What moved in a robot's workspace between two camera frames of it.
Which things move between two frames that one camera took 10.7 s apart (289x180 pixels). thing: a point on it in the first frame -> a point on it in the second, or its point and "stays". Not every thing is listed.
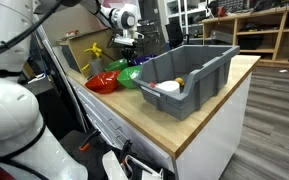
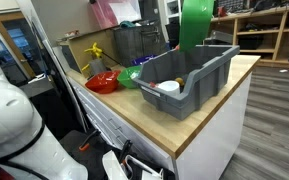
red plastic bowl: x=103 y=82 stays
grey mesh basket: x=151 y=43 stays
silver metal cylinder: x=96 y=66 stays
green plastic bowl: x=117 y=65 -> x=195 y=21
